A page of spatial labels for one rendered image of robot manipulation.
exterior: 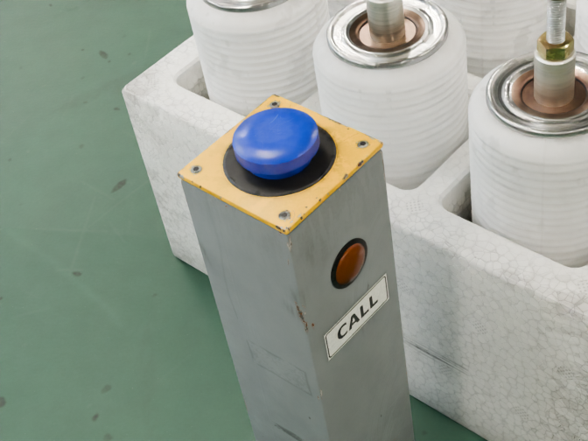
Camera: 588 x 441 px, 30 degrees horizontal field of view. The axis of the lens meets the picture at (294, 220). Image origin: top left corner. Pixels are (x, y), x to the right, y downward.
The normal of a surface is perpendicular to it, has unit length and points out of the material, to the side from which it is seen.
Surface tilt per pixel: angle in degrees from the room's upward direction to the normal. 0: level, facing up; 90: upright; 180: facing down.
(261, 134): 0
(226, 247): 90
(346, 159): 0
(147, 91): 0
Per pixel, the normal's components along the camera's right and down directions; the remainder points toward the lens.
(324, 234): 0.75, 0.39
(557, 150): -0.20, -0.04
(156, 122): -0.65, 0.59
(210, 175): -0.14, -0.70
